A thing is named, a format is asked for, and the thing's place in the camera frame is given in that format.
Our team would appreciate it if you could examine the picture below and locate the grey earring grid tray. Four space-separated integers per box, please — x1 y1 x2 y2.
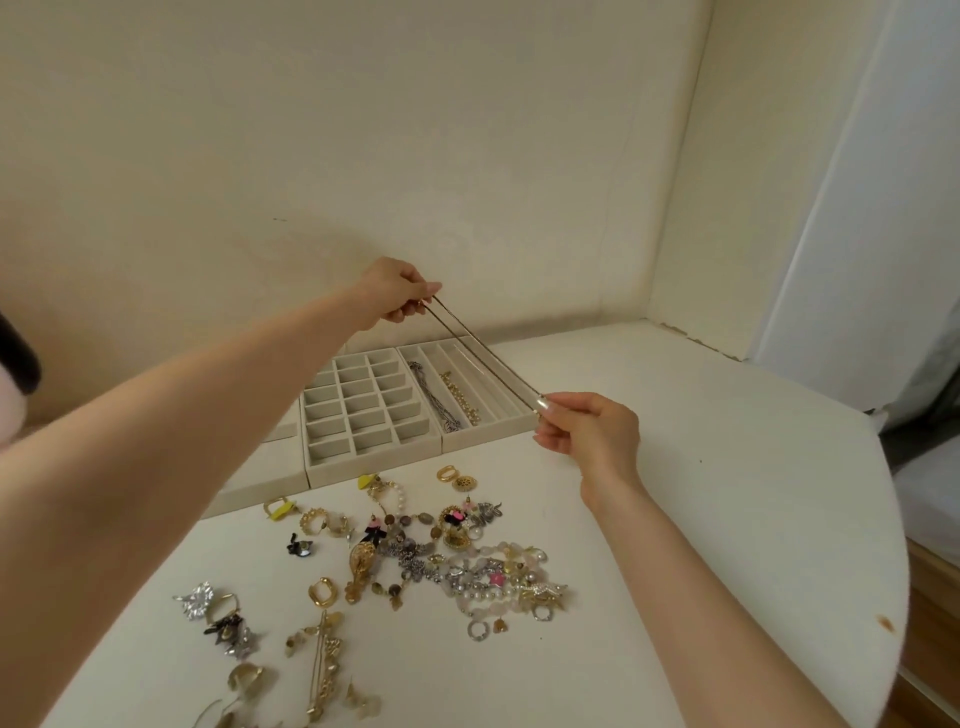
299 347 445 490

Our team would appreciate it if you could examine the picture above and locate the person's left forearm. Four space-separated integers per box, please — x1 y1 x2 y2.
0 284 369 728

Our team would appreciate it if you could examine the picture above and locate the grey necklace tray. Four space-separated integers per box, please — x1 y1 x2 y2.
395 335 543 455

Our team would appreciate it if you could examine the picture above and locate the white bed mattress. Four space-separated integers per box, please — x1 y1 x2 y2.
888 434 960 568

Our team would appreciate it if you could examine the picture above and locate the person's right forearm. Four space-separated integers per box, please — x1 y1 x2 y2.
581 476 849 728

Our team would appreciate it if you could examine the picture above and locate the grey fabric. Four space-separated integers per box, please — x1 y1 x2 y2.
877 299 960 451

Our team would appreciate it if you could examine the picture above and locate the grey bracelet tray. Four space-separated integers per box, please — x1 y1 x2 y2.
202 419 310 520

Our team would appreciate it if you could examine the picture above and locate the brown cord necklace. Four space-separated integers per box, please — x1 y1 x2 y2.
423 294 549 414

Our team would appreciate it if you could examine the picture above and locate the person's left hand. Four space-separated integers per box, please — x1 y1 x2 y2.
350 257 444 331

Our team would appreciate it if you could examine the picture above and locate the small pearl bead necklace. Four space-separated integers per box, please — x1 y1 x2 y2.
437 371 483 427

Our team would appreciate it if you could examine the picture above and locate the pink animal-shaped desk fan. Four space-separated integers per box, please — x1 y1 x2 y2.
0 311 43 451

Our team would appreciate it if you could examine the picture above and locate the silver chain necklace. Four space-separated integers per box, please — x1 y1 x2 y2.
407 361 463 435

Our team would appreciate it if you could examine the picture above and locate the person's right hand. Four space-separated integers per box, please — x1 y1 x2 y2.
533 391 646 515

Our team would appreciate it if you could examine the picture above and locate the white door panel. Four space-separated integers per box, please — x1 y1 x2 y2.
749 0 960 412

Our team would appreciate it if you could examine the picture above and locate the white table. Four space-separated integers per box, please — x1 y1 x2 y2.
41 318 913 728

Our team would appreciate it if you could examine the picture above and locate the pile of mixed jewelry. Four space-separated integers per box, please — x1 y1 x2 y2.
172 464 569 728

